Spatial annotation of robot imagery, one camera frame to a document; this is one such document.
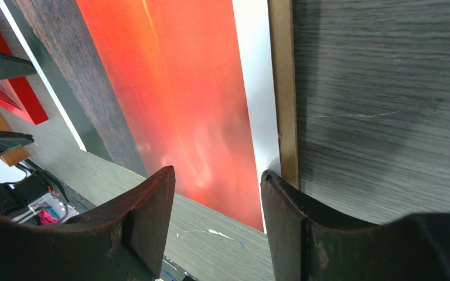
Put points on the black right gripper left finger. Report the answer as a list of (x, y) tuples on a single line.
[(122, 239)]

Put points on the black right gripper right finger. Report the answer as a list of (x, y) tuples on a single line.
[(312, 241)]

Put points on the red picture frame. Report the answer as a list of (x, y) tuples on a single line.
[(18, 97)]

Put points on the sunset photo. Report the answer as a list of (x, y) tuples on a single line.
[(148, 84)]

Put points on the brown backing board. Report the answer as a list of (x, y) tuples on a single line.
[(283, 66)]

